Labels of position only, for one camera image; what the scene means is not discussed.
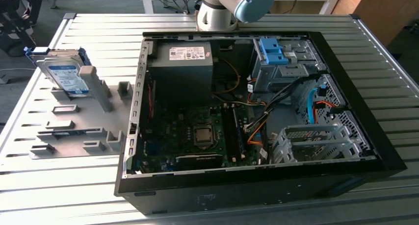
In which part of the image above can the green motherboard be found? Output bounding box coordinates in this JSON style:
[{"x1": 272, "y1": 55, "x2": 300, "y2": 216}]
[{"x1": 140, "y1": 104, "x2": 263, "y2": 173}]

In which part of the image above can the grey power supply unit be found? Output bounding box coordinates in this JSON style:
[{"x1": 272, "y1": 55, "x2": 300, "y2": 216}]
[{"x1": 152, "y1": 41, "x2": 215, "y2": 98}]

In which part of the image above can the wooden cabinet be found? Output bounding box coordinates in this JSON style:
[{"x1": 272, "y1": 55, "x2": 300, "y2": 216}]
[{"x1": 334, "y1": 0, "x2": 419, "y2": 47}]

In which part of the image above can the white-legged wooden desk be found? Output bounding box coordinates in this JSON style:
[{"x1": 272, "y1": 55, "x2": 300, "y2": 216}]
[{"x1": 32, "y1": 0, "x2": 348, "y2": 15}]

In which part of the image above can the silver CPU in socket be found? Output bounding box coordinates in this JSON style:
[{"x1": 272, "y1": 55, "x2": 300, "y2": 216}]
[{"x1": 195, "y1": 128, "x2": 212, "y2": 142}]

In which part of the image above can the blue plastic drive latch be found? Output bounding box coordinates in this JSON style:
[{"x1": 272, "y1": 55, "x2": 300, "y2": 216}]
[{"x1": 260, "y1": 38, "x2": 290, "y2": 65}]

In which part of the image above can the blue wire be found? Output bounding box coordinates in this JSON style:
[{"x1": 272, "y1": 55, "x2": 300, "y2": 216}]
[{"x1": 307, "y1": 86, "x2": 323, "y2": 125}]

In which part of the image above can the orange wire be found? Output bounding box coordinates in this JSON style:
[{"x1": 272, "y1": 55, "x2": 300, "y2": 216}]
[
  {"x1": 247, "y1": 129, "x2": 263, "y2": 145},
  {"x1": 314, "y1": 101, "x2": 338, "y2": 124}
]

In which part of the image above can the yellow wire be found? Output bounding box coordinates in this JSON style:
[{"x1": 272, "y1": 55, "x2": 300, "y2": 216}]
[{"x1": 214, "y1": 59, "x2": 242, "y2": 96}]

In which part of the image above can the black graphics card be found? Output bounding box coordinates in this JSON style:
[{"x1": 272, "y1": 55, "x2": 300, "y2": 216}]
[{"x1": 175, "y1": 153, "x2": 223, "y2": 171}]

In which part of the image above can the black RAM stick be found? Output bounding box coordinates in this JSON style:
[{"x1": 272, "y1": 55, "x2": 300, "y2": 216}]
[{"x1": 231, "y1": 106, "x2": 246, "y2": 159}]

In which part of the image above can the grey parts rack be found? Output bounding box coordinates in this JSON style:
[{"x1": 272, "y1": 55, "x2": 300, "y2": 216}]
[{"x1": 28, "y1": 65, "x2": 135, "y2": 160}]

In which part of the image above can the white floor cable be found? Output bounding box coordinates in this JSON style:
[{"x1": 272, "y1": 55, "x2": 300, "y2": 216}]
[{"x1": 0, "y1": 67, "x2": 35, "y2": 73}]

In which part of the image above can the grey metal drive cage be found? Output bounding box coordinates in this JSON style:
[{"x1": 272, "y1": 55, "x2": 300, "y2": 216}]
[{"x1": 251, "y1": 37, "x2": 328, "y2": 93}]

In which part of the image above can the silver disk bay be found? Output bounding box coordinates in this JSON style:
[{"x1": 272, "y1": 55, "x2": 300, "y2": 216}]
[{"x1": 270, "y1": 124, "x2": 364, "y2": 164}]

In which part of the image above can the black cable bundle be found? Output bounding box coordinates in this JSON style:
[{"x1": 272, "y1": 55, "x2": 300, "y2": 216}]
[{"x1": 262, "y1": 74, "x2": 320, "y2": 115}]

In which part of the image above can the hard disk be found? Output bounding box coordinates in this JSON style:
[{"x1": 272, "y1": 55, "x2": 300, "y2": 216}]
[{"x1": 23, "y1": 45, "x2": 94, "y2": 98}]

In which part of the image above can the black open PC case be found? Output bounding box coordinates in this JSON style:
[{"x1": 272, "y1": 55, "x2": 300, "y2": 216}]
[{"x1": 114, "y1": 30, "x2": 409, "y2": 215}]

